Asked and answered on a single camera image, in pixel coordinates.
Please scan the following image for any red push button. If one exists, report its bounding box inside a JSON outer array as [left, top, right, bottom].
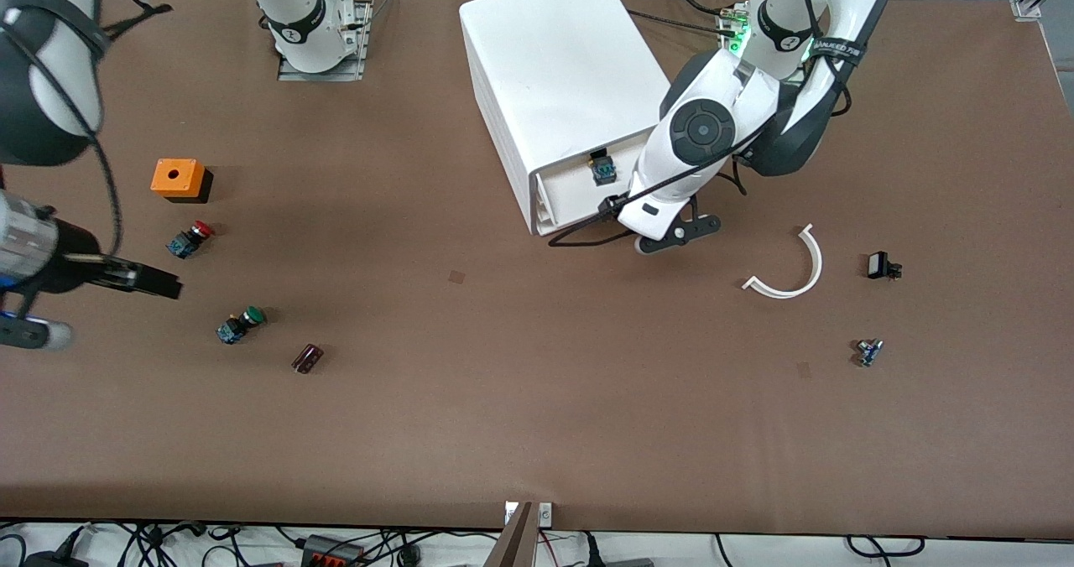
[[166, 221, 216, 260]]

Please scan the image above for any green push button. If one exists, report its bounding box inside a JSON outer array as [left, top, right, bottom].
[[216, 305, 266, 346]]

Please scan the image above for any white drawer cabinet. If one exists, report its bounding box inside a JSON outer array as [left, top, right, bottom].
[[459, 0, 677, 237]]

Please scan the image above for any orange box with hole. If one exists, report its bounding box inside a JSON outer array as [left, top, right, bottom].
[[151, 159, 213, 205]]

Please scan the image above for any white curved plastic strip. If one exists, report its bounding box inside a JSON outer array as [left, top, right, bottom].
[[742, 223, 824, 300]]

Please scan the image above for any black orange power strip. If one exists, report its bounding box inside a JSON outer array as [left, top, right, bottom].
[[300, 533, 368, 567]]

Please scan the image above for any black plug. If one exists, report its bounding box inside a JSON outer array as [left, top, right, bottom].
[[579, 532, 655, 567]]

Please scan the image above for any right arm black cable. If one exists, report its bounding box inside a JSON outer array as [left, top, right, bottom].
[[0, 0, 173, 263]]

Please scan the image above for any black base cable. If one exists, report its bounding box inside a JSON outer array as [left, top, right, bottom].
[[625, 9, 739, 38]]

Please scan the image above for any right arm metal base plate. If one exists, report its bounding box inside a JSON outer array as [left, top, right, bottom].
[[277, 1, 374, 83]]

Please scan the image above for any wooden post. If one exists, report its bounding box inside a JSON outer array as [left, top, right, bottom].
[[482, 502, 540, 567]]

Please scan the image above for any black looped cable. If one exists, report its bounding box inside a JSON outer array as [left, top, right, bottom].
[[846, 534, 926, 559]]

